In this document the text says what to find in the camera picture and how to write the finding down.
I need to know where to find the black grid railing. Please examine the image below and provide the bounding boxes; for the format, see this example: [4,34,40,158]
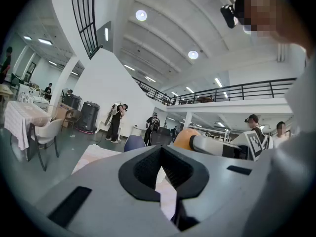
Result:
[70,0,103,60]

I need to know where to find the large black bin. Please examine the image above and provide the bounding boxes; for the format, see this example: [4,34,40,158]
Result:
[63,94,82,111]
[78,101,101,133]

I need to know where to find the pink chequered tablecloth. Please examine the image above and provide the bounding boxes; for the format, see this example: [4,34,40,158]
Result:
[3,100,52,151]
[71,144,178,221]

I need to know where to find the white ornate chair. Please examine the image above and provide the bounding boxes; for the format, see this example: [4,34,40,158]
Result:
[18,91,36,104]

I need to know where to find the purple chair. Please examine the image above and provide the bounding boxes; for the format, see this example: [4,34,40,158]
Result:
[124,134,147,153]

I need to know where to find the orange chair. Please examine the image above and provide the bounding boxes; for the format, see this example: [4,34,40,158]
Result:
[172,128,201,151]

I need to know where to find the black balcony railing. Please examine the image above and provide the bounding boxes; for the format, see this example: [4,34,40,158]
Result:
[132,77,297,106]

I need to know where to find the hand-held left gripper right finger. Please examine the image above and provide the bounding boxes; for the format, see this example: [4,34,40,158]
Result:
[161,145,269,237]

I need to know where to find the group of ceiling strip lights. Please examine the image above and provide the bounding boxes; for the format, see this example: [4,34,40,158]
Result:
[23,35,230,99]

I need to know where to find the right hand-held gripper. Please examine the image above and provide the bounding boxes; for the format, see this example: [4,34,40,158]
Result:
[189,131,265,162]

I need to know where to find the black chair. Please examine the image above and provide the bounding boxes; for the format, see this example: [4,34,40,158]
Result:
[150,127,172,146]

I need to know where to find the cardboard box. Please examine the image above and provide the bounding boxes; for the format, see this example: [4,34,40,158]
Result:
[54,102,75,121]

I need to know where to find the white padded chair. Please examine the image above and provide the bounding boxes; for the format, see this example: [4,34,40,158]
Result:
[26,118,64,172]

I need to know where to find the black head-mounted camera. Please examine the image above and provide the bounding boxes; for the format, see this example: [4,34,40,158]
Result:
[220,3,239,29]

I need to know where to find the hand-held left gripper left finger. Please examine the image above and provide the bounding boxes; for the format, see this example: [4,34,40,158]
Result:
[34,145,180,237]

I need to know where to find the brown wooden chair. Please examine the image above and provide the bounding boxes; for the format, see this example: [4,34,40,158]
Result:
[61,109,82,131]

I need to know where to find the person's head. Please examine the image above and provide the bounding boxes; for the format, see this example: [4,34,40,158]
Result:
[234,0,312,57]

